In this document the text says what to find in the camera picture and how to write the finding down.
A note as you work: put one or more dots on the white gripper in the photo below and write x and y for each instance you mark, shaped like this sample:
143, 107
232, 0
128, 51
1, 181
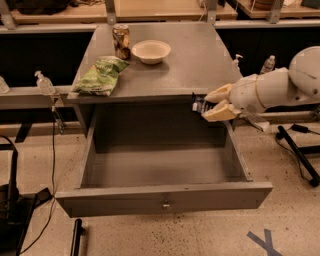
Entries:
244, 93

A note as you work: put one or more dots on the dark blue rxbar wrapper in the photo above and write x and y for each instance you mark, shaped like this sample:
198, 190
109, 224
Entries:
200, 105

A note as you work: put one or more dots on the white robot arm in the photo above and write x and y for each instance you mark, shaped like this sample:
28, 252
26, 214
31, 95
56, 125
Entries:
299, 84

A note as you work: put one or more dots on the open grey top drawer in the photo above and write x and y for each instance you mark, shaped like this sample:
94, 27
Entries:
159, 158

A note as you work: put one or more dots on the black bar under drawer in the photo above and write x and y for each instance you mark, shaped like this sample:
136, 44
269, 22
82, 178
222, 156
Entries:
77, 232

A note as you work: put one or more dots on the small sanitizer pump bottle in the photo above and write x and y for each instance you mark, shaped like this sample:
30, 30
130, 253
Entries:
237, 59

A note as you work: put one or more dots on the clear water bottle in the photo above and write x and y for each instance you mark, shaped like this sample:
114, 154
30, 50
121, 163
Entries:
268, 65

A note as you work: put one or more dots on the white paper bowl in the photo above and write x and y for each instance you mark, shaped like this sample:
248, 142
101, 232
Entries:
151, 51

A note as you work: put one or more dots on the black metal leg right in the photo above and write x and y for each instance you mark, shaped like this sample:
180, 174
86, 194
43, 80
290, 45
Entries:
300, 153

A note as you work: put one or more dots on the brown drink can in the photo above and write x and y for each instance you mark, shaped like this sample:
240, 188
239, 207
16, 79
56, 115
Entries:
121, 41

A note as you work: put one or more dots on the green chip bag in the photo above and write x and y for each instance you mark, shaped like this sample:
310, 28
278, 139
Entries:
102, 77

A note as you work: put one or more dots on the blue tape cross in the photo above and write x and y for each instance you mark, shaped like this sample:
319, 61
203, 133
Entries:
266, 243

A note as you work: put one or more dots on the left sanitizer pump bottle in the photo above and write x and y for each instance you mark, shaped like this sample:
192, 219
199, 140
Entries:
44, 84

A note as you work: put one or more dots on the clear bottle far left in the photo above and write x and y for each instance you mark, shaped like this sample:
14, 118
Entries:
4, 88

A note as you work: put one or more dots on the black stand base left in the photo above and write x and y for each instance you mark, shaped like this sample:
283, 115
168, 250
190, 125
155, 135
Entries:
16, 210

